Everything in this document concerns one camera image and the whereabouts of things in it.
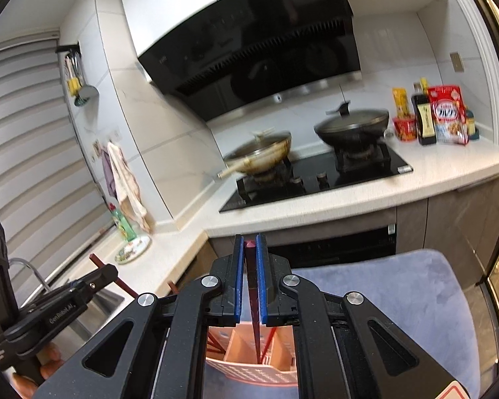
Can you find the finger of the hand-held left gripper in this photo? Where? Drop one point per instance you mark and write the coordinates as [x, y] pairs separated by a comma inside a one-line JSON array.
[[99, 278]]

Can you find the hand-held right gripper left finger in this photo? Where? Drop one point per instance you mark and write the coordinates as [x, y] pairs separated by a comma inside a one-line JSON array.
[[237, 278]]

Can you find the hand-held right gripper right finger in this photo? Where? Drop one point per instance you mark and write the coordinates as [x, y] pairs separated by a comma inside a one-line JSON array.
[[263, 278]]

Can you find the pink perforated utensil holder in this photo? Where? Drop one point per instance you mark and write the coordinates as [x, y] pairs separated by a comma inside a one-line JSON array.
[[249, 370]]

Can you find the person's left hand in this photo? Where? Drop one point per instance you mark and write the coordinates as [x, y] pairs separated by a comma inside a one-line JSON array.
[[50, 361]]

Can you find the steel kitchen sink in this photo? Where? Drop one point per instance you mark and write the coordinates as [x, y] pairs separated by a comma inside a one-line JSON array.
[[104, 303]]

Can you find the chrome kitchen faucet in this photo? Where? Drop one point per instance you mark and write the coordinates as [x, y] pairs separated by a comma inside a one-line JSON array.
[[29, 268]]

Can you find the patterned white plate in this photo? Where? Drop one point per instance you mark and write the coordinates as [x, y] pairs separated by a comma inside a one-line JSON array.
[[133, 249]]

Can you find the green dish soap bottle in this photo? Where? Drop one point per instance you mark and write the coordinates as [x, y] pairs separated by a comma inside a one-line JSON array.
[[124, 224]]

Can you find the black built-in oven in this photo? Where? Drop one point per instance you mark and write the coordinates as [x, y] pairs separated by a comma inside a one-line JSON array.
[[332, 247]]

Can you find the white hanging towel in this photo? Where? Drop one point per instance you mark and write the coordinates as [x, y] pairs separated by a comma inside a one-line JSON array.
[[127, 183]]

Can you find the purple hanging cloth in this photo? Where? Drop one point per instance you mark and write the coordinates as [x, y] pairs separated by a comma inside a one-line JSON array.
[[107, 174]]

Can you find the black gas stove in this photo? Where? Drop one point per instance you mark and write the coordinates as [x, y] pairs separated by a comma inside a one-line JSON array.
[[316, 178]]

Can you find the beige wok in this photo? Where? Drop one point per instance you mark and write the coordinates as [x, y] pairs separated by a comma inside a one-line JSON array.
[[262, 162]]

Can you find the glass lid of beige wok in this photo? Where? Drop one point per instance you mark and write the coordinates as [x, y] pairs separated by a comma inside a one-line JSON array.
[[260, 143]]

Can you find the grey window blinds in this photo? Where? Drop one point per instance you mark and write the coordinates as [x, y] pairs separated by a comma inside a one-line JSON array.
[[37, 153]]

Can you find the grey-blue fleece blanket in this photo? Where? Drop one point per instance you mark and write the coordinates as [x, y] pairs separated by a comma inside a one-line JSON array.
[[399, 311]]

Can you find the white kitchen counter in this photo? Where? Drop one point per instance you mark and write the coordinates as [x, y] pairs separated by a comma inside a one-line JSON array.
[[399, 195]]

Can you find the black wok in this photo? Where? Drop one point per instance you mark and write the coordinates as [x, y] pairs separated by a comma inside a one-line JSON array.
[[353, 131]]

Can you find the hanging grey strainer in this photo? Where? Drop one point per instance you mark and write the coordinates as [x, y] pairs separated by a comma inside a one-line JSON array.
[[86, 93]]

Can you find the black wok lid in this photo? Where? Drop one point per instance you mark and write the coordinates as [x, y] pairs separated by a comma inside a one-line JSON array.
[[353, 116]]

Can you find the yellow hanging brush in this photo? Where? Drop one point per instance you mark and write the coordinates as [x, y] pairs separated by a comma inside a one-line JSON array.
[[73, 85]]

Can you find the red instant noodle cup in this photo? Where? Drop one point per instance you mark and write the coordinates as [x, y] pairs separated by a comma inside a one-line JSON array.
[[404, 129]]

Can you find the yellow snack packet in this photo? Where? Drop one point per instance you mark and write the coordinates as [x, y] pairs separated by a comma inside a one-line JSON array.
[[401, 102]]

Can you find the dark soy sauce bottle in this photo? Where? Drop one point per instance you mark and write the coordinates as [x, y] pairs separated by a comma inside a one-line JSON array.
[[424, 120]]

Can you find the black range hood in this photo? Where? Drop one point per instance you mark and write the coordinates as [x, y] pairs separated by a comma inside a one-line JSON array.
[[253, 41]]

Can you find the red and white cereal bag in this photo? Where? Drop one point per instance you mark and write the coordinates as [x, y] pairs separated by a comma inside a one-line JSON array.
[[449, 116]]

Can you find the black wall utensil rack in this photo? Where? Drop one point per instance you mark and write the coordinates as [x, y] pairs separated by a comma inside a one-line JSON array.
[[68, 48]]

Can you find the grey wall socket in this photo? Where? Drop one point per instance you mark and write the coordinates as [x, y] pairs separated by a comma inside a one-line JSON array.
[[456, 62]]

